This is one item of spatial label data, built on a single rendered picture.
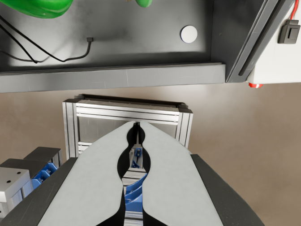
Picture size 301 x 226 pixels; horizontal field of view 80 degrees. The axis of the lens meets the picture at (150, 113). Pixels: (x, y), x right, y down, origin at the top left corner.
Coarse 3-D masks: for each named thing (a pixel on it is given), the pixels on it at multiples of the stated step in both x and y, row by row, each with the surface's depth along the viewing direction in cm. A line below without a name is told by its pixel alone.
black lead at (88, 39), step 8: (0, 16) 31; (0, 24) 33; (8, 24) 32; (8, 32) 35; (16, 40) 37; (88, 40) 47; (24, 48) 40; (40, 48) 40; (88, 48) 48; (80, 56) 49
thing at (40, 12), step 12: (0, 0) 11; (12, 0) 11; (24, 0) 11; (36, 0) 13; (48, 0) 14; (60, 0) 16; (72, 0) 18; (24, 12) 12; (36, 12) 13; (48, 12) 14; (60, 12) 16
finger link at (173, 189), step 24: (144, 144) 10; (168, 144) 10; (144, 168) 10; (168, 168) 8; (192, 168) 8; (144, 192) 7; (168, 192) 7; (192, 192) 7; (144, 216) 7; (168, 216) 6; (192, 216) 6; (216, 216) 6
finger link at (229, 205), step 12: (192, 156) 9; (204, 168) 8; (204, 180) 8; (216, 180) 8; (216, 192) 7; (228, 192) 7; (216, 204) 7; (228, 204) 7; (240, 204) 7; (228, 216) 6; (240, 216) 6; (252, 216) 6
